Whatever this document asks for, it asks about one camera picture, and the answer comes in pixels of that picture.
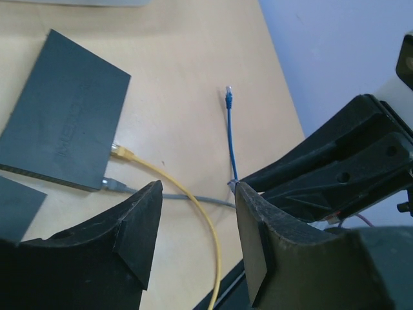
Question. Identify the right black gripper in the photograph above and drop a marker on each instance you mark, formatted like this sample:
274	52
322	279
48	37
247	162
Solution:
377	163

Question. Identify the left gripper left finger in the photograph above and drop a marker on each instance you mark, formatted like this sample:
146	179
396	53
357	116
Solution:
102	263

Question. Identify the white plastic bin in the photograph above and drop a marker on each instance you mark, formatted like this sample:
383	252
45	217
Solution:
112	3

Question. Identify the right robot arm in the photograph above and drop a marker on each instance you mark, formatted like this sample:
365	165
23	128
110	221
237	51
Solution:
396	92

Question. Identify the black network switch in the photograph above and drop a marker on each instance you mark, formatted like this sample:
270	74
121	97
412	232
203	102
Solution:
19	206
64	122

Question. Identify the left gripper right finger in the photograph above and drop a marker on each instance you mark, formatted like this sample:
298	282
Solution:
292	265

